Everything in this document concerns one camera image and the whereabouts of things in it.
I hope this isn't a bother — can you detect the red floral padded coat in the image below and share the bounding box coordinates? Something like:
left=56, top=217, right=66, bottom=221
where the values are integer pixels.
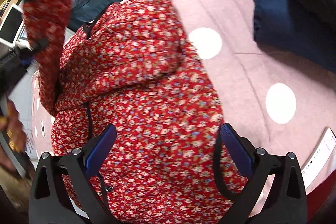
left=23, top=0, right=247, bottom=223

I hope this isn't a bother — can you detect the person's left hand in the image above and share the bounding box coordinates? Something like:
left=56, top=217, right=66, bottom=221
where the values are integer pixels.
left=1, top=100, right=27, bottom=173

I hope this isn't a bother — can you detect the pink polka dot bedsheet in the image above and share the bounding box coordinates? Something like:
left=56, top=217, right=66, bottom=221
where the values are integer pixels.
left=30, top=0, right=336, bottom=217

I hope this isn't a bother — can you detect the navy blue folded garment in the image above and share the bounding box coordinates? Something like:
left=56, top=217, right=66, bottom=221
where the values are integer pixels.
left=253, top=0, right=335, bottom=73

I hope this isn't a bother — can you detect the white tablet device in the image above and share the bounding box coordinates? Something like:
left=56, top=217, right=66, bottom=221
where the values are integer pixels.
left=0, top=4, right=23, bottom=49

